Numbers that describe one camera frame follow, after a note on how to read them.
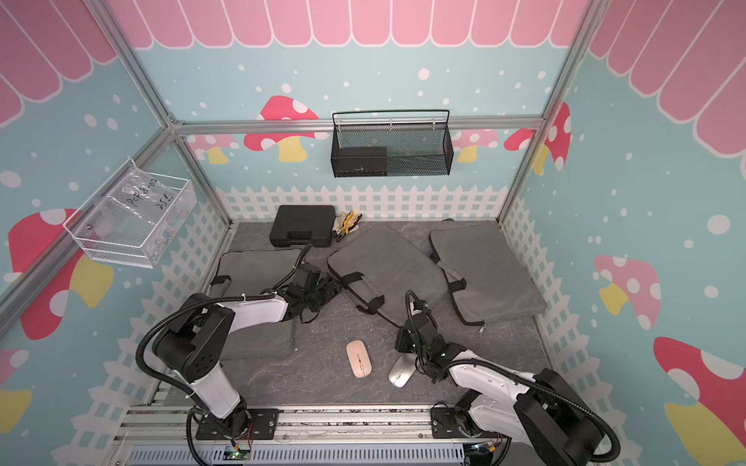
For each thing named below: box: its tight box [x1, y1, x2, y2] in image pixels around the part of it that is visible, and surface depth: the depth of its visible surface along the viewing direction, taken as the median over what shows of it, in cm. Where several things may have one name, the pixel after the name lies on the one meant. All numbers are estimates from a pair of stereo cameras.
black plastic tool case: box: [269, 204, 337, 248], surface depth 115 cm
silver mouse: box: [388, 352, 418, 389], surface depth 84 cm
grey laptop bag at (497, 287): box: [428, 224, 547, 335], surface depth 98 cm
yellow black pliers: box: [332, 209, 363, 241], surface depth 122 cm
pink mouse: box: [344, 339, 373, 379], surface depth 85 cm
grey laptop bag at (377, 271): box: [327, 226, 448, 329], surface depth 102 cm
